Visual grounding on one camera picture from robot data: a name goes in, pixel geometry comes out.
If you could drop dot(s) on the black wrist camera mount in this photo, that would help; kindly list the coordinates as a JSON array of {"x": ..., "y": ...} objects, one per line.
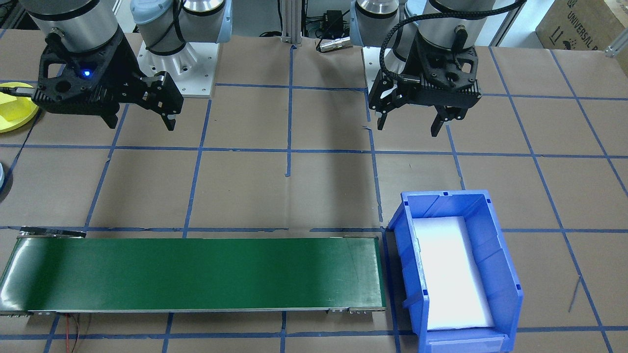
[
  {"x": 446, "y": 78},
  {"x": 73, "y": 88}
]

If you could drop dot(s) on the brown cardboard box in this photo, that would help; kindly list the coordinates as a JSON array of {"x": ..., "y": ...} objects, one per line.
[{"x": 579, "y": 24}]

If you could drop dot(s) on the white foam pad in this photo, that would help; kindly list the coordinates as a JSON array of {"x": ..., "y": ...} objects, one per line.
[{"x": 451, "y": 274}]

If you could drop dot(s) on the yellow round plate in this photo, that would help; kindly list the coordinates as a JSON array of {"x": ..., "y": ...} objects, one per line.
[{"x": 28, "y": 116}]

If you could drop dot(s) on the black adapter box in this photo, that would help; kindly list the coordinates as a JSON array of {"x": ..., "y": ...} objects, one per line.
[{"x": 333, "y": 22}]

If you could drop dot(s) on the green conveyor belt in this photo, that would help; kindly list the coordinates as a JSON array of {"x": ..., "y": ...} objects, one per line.
[{"x": 196, "y": 274}]

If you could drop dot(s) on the blue plastic storage bin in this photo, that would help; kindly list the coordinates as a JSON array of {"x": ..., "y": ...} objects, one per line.
[{"x": 500, "y": 274}]

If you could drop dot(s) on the yellow foam block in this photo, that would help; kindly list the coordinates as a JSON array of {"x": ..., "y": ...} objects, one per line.
[{"x": 10, "y": 109}]

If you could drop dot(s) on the light blue round plate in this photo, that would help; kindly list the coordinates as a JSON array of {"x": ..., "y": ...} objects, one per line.
[{"x": 2, "y": 175}]

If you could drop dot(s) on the silver metal connector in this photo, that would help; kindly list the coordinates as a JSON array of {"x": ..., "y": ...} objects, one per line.
[{"x": 333, "y": 44}]

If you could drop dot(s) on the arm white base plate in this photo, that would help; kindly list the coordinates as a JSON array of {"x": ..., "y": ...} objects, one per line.
[
  {"x": 371, "y": 68},
  {"x": 201, "y": 73}
]

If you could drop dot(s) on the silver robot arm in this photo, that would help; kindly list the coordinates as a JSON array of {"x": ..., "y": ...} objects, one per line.
[
  {"x": 451, "y": 19},
  {"x": 68, "y": 24}
]

